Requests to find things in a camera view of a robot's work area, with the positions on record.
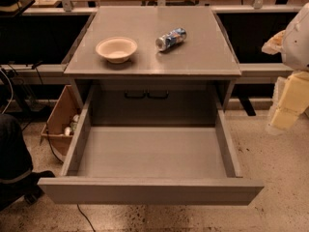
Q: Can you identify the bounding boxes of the black floor cable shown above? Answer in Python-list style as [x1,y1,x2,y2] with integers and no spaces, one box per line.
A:
[32,61,97,232]

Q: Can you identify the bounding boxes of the person leg dark trousers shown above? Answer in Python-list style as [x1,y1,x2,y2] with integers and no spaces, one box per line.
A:
[0,114,33,184]

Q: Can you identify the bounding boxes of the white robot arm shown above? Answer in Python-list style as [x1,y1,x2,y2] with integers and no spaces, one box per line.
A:
[262,3,309,135]

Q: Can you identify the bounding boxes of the white paper bowl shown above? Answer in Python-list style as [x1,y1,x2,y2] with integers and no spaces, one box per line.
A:
[96,37,137,64]

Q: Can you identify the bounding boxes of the blue silver soda can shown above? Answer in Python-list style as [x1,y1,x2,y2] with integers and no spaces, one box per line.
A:
[155,28,186,51]

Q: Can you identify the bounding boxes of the grey top drawer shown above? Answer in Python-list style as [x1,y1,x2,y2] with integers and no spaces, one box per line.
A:
[39,85,264,206]

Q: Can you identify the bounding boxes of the black shoe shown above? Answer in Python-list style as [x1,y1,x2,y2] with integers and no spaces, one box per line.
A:
[0,170,56,211]

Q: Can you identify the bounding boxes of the cardboard box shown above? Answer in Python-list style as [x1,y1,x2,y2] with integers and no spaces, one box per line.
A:
[41,85,80,156]

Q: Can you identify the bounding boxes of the grey drawer cabinet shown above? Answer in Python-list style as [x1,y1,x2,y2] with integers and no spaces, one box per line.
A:
[66,6,240,126]

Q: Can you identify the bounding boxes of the white items in box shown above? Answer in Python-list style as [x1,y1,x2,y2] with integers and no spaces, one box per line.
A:
[64,114,79,136]

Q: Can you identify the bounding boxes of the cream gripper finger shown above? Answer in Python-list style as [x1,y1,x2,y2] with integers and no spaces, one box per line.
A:
[267,72,309,135]
[262,30,285,55]

